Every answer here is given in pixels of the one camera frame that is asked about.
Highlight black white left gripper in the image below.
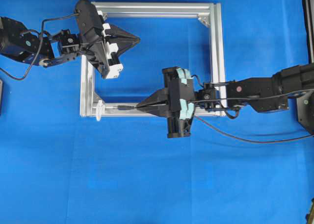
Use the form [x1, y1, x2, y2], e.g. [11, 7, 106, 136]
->
[86, 10, 140, 79]

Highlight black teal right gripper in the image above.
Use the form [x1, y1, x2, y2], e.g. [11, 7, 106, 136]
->
[136, 67, 196, 138]

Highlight black wire with plug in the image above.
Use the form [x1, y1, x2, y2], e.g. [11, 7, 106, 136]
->
[117, 104, 314, 144]

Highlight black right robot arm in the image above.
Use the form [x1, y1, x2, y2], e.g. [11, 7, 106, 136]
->
[135, 64, 314, 138]

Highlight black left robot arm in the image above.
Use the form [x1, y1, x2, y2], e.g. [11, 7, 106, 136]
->
[0, 15, 140, 81]

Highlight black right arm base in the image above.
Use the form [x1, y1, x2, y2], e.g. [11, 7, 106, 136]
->
[295, 0, 314, 136]

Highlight black box at left edge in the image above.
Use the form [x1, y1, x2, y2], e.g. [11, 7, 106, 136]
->
[0, 80, 3, 113]

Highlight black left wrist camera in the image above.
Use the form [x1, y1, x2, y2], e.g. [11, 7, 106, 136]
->
[74, 0, 104, 43]

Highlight aluminium extrusion frame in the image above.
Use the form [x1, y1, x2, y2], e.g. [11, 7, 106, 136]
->
[79, 1, 225, 118]

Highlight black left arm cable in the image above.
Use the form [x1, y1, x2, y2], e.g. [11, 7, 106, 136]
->
[0, 12, 81, 81]

